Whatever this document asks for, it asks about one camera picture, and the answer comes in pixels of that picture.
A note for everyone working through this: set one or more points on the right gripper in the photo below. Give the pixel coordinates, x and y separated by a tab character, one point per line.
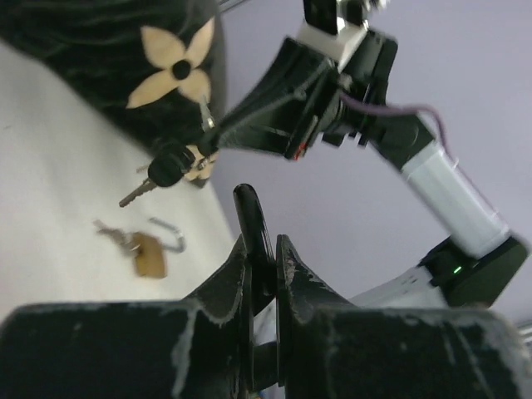
298	77

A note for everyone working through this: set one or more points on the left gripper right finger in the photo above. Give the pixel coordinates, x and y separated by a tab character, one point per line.
307	342

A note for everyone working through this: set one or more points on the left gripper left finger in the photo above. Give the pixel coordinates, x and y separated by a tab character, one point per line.
214	348

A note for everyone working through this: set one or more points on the black padlock shackle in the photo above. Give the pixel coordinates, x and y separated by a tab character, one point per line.
258	248

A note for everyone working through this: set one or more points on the black-headed keys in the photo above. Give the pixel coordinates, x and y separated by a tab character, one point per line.
172	163

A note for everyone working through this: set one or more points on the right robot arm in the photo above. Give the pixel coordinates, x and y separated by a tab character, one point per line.
480	255

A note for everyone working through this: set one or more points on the large brass padlock long shackle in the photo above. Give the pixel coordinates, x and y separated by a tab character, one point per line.
149	250

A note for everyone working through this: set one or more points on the black floral pillow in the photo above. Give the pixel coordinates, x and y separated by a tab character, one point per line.
144	65

